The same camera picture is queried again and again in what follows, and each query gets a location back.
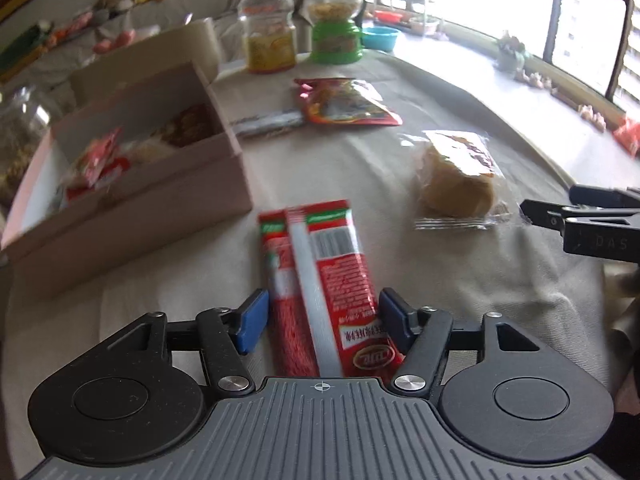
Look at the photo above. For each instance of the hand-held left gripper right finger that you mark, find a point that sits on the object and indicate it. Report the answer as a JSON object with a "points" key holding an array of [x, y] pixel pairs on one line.
{"points": [[395, 317]]}

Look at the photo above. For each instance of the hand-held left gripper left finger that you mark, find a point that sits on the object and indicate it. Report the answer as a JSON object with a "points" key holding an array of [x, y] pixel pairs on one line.
{"points": [[252, 320]]}

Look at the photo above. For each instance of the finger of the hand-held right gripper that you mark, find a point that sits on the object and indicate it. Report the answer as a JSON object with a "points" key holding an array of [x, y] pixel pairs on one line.
{"points": [[590, 240], [600, 195]]}

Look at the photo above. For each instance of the red white-striped sausage packet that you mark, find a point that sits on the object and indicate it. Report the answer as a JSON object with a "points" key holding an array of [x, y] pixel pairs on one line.
{"points": [[335, 280]]}

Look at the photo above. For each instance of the bread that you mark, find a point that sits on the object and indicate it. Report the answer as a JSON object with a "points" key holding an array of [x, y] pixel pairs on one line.
{"points": [[460, 185]]}

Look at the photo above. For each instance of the pink cardboard box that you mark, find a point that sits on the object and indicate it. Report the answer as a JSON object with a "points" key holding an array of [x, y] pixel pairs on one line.
{"points": [[150, 215]]}

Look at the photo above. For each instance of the red packet on sill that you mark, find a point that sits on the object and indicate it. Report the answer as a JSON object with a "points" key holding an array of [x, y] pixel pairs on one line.
{"points": [[629, 136]]}

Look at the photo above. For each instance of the small pale figurines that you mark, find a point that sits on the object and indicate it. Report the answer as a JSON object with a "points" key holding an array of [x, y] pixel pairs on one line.
{"points": [[536, 81], [592, 116]]}

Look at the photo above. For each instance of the pale green figurine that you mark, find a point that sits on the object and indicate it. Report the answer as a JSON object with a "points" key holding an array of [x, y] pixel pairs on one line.
{"points": [[511, 55]]}

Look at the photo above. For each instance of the silver snack packet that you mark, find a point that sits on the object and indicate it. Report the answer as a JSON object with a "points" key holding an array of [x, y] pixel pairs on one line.
{"points": [[270, 122]]}

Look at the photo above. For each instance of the whitish snack packet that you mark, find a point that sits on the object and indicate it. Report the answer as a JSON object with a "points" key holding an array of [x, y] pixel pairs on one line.
{"points": [[145, 150]]}

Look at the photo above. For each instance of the brown snack packet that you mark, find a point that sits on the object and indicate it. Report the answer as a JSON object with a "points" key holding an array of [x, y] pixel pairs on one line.
{"points": [[190, 125]]}

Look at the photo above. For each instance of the red and yellow snack packet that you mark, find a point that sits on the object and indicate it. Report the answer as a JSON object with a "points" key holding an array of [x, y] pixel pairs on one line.
{"points": [[350, 105]]}

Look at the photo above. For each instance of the red and white snack packet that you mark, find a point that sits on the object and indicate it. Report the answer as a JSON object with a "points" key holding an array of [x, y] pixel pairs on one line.
{"points": [[97, 160]]}

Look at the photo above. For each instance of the blue plastic basin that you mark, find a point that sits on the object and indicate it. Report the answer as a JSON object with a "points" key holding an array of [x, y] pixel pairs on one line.
{"points": [[380, 39]]}

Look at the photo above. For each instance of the clear jar with red lid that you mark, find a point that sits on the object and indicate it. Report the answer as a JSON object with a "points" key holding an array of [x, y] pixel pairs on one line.
{"points": [[267, 45]]}

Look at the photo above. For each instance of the red plastic basin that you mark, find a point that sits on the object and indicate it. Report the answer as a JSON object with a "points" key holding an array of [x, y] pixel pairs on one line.
{"points": [[389, 16]]}

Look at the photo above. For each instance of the green candy dispenser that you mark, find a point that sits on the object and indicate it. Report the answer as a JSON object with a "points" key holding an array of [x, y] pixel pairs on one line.
{"points": [[335, 40]]}

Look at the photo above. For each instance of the clear glass jar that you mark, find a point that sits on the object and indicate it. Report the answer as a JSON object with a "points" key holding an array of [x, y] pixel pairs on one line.
{"points": [[20, 135]]}

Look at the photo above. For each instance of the pink soft items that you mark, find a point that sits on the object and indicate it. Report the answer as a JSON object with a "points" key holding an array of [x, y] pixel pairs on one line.
{"points": [[117, 41]]}

